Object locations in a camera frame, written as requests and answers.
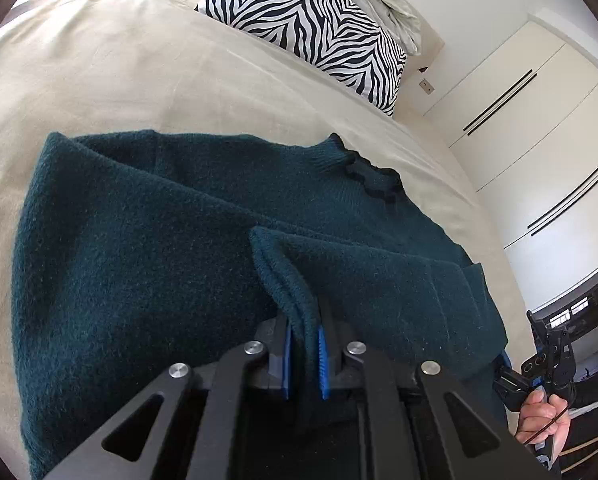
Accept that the wall socket plate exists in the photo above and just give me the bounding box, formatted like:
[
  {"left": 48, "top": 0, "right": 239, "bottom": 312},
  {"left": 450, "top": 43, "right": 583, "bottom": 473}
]
[{"left": 419, "top": 78, "right": 435, "bottom": 94}]

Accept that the beige bed sheet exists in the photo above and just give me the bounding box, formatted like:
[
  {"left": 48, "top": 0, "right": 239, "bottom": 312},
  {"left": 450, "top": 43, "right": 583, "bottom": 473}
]
[{"left": 0, "top": 0, "right": 534, "bottom": 479}]

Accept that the zebra print pillow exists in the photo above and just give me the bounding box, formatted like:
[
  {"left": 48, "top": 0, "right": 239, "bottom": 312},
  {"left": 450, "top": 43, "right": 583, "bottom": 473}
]
[{"left": 197, "top": 0, "right": 407, "bottom": 116}]

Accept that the black shelf with boxes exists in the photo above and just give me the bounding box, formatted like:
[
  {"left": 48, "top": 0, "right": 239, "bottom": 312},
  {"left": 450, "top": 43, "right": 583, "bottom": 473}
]
[{"left": 533, "top": 278, "right": 598, "bottom": 342}]

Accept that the crumpled white blanket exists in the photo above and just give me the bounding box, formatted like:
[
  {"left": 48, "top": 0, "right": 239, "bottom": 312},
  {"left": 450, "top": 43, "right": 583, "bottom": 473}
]
[{"left": 354, "top": 0, "right": 423, "bottom": 56}]

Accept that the dark teal knit sweater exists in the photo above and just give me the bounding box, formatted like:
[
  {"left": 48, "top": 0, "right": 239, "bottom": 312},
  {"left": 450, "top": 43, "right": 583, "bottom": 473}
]
[{"left": 12, "top": 130, "right": 507, "bottom": 479}]

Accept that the white wardrobe with black handles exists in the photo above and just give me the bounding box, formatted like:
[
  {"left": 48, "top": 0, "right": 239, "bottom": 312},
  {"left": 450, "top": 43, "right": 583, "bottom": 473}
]
[{"left": 426, "top": 21, "right": 598, "bottom": 310}]

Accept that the person's right hand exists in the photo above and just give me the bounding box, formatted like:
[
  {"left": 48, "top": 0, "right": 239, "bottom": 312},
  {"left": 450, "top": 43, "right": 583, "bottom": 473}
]
[{"left": 515, "top": 388, "right": 571, "bottom": 462}]

